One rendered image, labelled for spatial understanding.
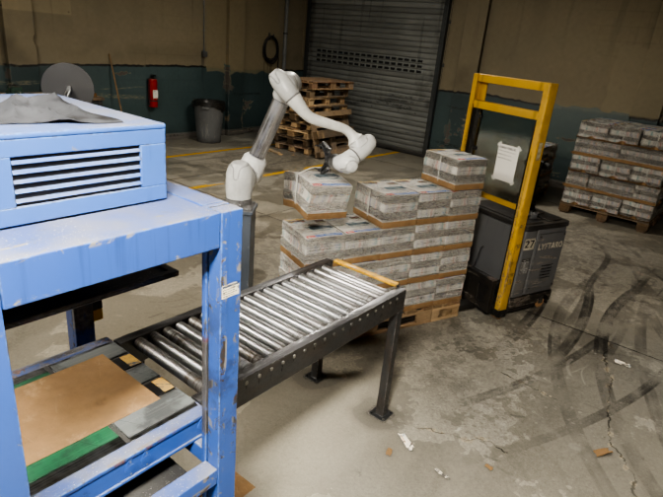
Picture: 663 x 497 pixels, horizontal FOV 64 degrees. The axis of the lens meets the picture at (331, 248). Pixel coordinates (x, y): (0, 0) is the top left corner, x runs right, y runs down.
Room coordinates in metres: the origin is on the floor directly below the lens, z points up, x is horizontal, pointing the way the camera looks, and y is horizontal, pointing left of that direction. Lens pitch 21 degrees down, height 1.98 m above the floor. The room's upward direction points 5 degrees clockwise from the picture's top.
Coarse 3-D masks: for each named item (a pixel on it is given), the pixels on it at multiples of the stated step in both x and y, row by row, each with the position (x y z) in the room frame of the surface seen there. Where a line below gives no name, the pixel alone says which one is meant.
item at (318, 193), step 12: (312, 180) 3.15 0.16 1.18; (324, 180) 3.19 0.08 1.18; (336, 180) 3.24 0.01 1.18; (300, 192) 3.19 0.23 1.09; (312, 192) 3.07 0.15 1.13; (324, 192) 3.12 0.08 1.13; (336, 192) 3.16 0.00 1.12; (348, 192) 3.21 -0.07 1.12; (300, 204) 3.17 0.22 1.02; (312, 204) 3.10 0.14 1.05; (324, 204) 3.14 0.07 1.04; (336, 204) 3.19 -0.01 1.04
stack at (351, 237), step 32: (288, 224) 3.33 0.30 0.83; (320, 224) 3.39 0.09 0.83; (352, 224) 3.46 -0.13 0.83; (320, 256) 3.16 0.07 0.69; (352, 256) 3.30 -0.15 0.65; (416, 256) 3.58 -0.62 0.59; (384, 288) 3.46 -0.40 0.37; (416, 288) 3.61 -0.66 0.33; (384, 320) 3.46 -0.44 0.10; (416, 320) 3.63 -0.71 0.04
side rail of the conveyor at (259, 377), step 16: (400, 288) 2.55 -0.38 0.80; (368, 304) 2.33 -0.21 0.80; (384, 304) 2.38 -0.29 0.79; (400, 304) 2.51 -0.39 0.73; (336, 320) 2.14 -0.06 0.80; (352, 320) 2.17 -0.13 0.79; (368, 320) 2.28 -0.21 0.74; (304, 336) 1.97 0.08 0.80; (320, 336) 1.98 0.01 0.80; (336, 336) 2.08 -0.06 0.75; (352, 336) 2.18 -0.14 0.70; (288, 352) 1.84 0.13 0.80; (304, 352) 1.91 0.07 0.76; (320, 352) 1.99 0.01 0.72; (256, 368) 1.71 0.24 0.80; (272, 368) 1.75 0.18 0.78; (288, 368) 1.83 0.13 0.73; (304, 368) 1.91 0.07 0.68; (240, 384) 1.62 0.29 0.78; (256, 384) 1.69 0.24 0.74; (272, 384) 1.76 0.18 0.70; (240, 400) 1.62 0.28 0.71
